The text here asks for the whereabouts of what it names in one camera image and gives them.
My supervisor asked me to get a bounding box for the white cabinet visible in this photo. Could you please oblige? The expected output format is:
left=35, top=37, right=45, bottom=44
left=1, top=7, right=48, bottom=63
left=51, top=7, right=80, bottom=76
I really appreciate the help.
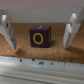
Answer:
left=0, top=0, right=84, bottom=25

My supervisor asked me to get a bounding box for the purple block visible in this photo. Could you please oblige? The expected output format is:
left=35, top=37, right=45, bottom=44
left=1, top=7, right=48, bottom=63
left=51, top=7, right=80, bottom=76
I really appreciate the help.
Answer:
left=28, top=25, right=52, bottom=49

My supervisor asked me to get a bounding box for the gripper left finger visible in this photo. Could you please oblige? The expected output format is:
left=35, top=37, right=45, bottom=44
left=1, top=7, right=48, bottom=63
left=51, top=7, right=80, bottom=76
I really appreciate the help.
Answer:
left=0, top=14, right=19, bottom=51

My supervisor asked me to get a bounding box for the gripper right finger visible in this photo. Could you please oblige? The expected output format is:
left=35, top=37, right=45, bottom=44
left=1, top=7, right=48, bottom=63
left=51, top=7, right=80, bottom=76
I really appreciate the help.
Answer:
left=62, top=12, right=84, bottom=50

